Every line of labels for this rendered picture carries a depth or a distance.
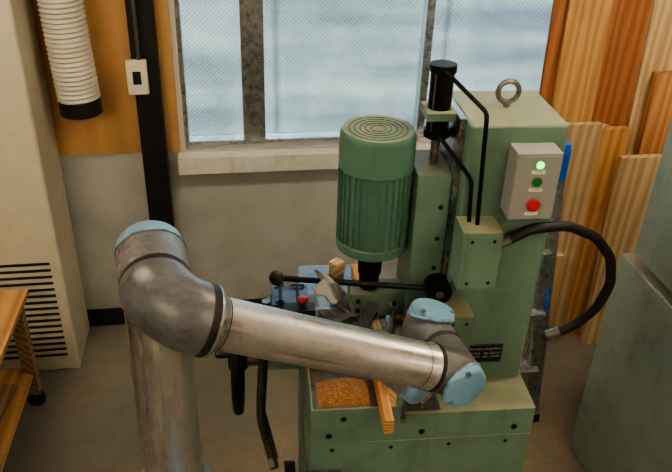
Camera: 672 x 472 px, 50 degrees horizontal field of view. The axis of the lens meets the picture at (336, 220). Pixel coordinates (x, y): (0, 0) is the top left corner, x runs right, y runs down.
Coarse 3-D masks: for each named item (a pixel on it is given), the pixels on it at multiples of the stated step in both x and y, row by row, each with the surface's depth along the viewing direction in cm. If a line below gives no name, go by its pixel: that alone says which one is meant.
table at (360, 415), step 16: (304, 272) 213; (320, 304) 199; (272, 368) 184; (288, 368) 185; (368, 384) 172; (320, 416) 165; (336, 416) 166; (352, 416) 166; (368, 416) 167; (400, 416) 168
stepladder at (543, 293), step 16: (560, 176) 244; (560, 192) 250; (560, 208) 252; (544, 256) 255; (544, 272) 260; (544, 288) 263; (544, 304) 266; (544, 320) 268; (528, 336) 277; (528, 352) 274; (544, 352) 274; (528, 368) 274; (528, 384) 278
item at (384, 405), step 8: (352, 264) 210; (352, 272) 209; (376, 384) 168; (376, 392) 169; (384, 392) 165; (384, 400) 162; (384, 408) 160; (384, 416) 158; (392, 416) 158; (384, 424) 158; (392, 424) 158; (384, 432) 159; (392, 432) 159
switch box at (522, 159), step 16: (512, 144) 155; (528, 144) 155; (544, 144) 155; (512, 160) 154; (528, 160) 151; (544, 160) 152; (560, 160) 152; (512, 176) 154; (528, 176) 153; (544, 176) 154; (512, 192) 155; (528, 192) 155; (544, 192) 156; (512, 208) 157; (544, 208) 158
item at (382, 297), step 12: (348, 288) 185; (360, 288) 183; (384, 288) 184; (360, 300) 182; (372, 300) 183; (384, 300) 183; (396, 300) 183; (360, 312) 184; (384, 312) 185; (396, 312) 185
